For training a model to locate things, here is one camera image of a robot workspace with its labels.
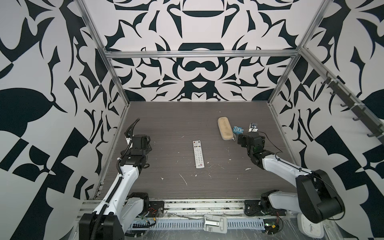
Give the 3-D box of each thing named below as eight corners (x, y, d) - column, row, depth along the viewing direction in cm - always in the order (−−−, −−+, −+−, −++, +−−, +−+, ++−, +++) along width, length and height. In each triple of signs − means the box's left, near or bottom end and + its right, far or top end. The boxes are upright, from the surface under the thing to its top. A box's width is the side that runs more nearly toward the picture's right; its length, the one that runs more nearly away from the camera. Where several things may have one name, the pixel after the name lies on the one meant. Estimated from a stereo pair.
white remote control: (195, 169, 89) (195, 167, 87) (192, 142, 100) (192, 140, 99) (204, 168, 90) (204, 166, 88) (200, 141, 101) (200, 140, 99)
